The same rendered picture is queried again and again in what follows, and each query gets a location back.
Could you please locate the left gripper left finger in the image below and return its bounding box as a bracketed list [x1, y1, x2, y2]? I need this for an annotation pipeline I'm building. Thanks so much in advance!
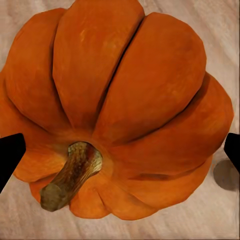
[0, 133, 26, 193]

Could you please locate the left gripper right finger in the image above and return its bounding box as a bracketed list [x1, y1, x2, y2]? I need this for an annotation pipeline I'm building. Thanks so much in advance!
[224, 133, 240, 173]

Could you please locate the pillar candle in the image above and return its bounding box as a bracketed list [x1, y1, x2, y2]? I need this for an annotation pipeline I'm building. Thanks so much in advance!
[213, 159, 240, 193]

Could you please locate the pumpkin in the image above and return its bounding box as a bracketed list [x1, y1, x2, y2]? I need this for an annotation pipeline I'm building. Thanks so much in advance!
[0, 0, 234, 221]

